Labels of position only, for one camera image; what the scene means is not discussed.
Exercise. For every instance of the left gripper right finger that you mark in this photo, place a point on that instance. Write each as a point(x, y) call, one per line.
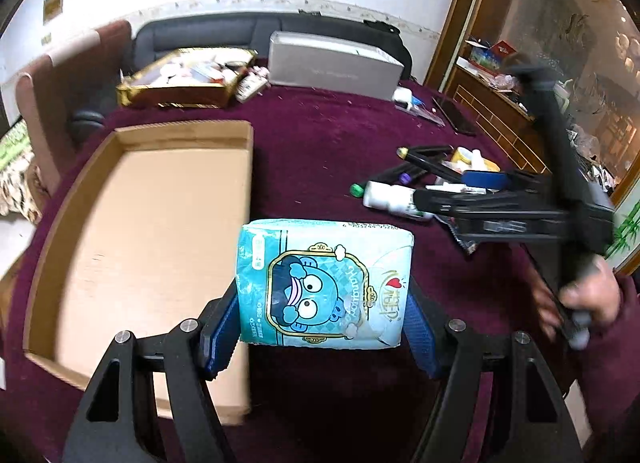
point(425, 328)

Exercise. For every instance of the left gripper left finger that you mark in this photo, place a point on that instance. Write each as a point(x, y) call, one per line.
point(220, 332)

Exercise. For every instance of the white bottle green cap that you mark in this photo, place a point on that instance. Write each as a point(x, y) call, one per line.
point(392, 198)

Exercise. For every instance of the person's right hand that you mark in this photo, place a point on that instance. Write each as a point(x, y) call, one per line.
point(596, 292)

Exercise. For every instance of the black crab print packet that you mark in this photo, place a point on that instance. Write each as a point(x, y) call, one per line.
point(467, 246)

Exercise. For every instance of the brown cardboard tray box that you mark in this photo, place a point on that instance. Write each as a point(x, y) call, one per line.
point(145, 237)

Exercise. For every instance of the white spray bottle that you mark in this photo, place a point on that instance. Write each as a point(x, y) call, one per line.
point(465, 159)

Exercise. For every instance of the wooden cabinet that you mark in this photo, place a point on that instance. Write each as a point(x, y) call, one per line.
point(504, 122)

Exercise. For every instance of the black smartphone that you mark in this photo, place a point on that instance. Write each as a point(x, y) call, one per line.
point(454, 117)

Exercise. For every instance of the black marker purple caps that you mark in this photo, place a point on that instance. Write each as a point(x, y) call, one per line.
point(404, 173)

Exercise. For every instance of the black marker orange cap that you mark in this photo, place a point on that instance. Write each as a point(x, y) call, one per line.
point(432, 166)

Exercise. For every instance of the clear pen packet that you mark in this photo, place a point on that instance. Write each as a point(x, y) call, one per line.
point(423, 112)

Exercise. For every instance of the white small box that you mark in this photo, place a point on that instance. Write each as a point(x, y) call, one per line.
point(402, 98)

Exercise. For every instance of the gold snack gift box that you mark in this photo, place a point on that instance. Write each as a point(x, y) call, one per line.
point(187, 78)

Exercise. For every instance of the grey rectangular box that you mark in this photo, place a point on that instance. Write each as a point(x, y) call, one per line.
point(322, 62)

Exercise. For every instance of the maroon chair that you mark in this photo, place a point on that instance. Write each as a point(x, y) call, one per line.
point(81, 73)

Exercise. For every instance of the dark sofa backrest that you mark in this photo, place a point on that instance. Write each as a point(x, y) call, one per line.
point(252, 30)

